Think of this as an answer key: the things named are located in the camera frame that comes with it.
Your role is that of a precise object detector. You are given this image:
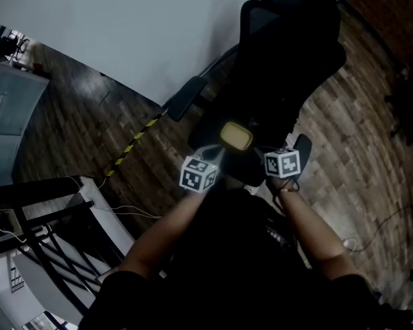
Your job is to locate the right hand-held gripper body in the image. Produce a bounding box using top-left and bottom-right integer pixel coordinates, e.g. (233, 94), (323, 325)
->
(260, 146), (302, 180)

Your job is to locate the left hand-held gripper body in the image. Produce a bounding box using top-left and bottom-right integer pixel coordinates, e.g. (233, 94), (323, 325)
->
(179, 151), (224, 195)

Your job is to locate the beige rectangular plastic tray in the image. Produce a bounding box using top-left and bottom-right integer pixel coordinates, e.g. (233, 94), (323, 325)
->
(220, 121), (254, 152)

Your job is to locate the person's left forearm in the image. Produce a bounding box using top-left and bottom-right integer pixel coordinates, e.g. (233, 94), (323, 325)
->
(118, 190), (209, 281)

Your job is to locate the person's right forearm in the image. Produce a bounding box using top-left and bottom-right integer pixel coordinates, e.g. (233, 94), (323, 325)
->
(266, 177), (359, 281)

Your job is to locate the yellow-black floor tape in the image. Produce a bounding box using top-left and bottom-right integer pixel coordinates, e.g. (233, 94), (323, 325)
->
(105, 111), (167, 179)

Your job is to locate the black mesh office chair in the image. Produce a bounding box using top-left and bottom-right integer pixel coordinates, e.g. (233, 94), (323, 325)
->
(166, 0), (348, 189)

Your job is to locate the person's dark t-shirt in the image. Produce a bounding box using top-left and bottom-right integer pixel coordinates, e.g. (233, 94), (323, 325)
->
(77, 187), (413, 330)

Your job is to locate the glass partition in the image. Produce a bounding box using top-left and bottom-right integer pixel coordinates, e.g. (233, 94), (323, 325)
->
(0, 60), (51, 189)

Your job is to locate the white floor cable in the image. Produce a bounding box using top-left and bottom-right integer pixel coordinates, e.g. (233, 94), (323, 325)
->
(63, 175), (163, 220)

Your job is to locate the black floor cable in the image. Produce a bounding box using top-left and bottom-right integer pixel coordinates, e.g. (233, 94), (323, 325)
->
(359, 205), (413, 254)

